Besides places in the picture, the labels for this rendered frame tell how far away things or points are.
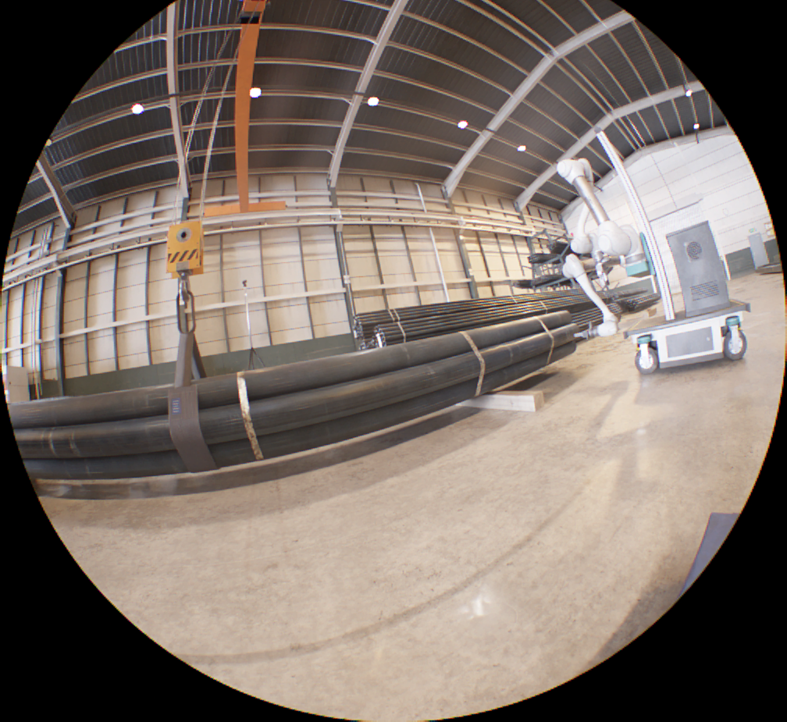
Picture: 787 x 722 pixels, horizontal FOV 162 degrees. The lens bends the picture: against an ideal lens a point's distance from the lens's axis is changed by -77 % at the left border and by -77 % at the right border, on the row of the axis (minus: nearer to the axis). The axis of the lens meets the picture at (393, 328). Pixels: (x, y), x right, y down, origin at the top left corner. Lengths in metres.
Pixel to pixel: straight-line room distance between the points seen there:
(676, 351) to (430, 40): 10.35
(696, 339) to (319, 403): 2.11
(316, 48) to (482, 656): 10.40
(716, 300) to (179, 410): 2.83
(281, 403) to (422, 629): 0.99
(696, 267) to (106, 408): 3.19
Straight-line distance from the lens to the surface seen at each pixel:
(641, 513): 0.83
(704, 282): 2.04
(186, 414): 1.31
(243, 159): 8.24
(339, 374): 1.34
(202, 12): 9.91
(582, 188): 2.06
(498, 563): 0.72
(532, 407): 1.74
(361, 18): 9.95
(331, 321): 10.08
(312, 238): 11.02
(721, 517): 0.57
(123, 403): 1.51
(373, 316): 3.18
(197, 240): 1.72
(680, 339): 1.98
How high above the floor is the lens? 0.52
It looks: 5 degrees up
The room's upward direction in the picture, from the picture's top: 12 degrees counter-clockwise
